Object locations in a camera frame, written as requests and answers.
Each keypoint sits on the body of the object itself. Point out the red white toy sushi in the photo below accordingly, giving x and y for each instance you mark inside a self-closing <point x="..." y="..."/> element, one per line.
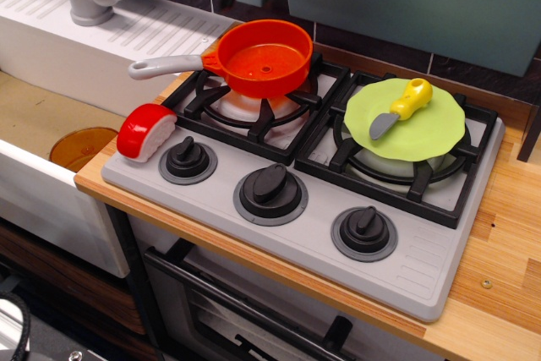
<point x="145" y="129"/>

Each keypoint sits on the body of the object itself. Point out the yellow handled toy knife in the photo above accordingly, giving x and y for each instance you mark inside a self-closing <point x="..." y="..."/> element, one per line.
<point x="417" y="93"/>

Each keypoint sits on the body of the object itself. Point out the orange toy saucepan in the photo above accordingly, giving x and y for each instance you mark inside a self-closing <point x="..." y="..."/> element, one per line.
<point x="260" y="59"/>

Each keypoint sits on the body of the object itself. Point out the white toy sink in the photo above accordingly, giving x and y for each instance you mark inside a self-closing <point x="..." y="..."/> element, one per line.
<point x="58" y="77"/>

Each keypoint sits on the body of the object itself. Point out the left black burner grate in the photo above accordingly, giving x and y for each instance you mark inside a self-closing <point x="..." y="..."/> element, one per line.
<point x="274" y="128"/>

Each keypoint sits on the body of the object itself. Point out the black burner grate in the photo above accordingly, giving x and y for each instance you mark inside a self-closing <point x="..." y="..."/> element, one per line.
<point x="437" y="189"/>
<point x="274" y="128"/>

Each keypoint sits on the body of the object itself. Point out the left black stove knob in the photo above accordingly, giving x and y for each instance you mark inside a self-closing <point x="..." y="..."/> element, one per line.
<point x="188" y="162"/>

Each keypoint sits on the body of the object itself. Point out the black stove knob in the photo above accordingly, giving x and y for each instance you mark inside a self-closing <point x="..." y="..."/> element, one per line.
<point x="364" y="234"/>
<point x="271" y="196"/>
<point x="188" y="162"/>

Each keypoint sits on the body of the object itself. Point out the amber plastic bowl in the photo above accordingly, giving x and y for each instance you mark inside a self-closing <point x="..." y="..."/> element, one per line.
<point x="75" y="150"/>

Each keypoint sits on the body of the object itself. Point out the middle black stove knob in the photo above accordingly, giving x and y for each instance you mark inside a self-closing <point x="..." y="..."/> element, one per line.
<point x="271" y="196"/>

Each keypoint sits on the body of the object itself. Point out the grey toy stove top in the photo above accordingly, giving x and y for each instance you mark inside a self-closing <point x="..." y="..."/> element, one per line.
<point x="415" y="279"/>

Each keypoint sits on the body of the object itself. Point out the green toy plate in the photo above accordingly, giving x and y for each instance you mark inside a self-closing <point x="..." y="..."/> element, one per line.
<point x="406" y="124"/>

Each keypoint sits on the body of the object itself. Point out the right black stove knob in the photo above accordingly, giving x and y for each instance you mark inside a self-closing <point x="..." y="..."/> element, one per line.
<point x="364" y="234"/>

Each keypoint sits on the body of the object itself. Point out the right black burner grate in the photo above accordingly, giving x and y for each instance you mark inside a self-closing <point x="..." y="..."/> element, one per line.
<point x="437" y="189"/>

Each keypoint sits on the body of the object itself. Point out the toy oven door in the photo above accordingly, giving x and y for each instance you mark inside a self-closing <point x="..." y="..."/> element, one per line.
<point x="173" y="265"/>

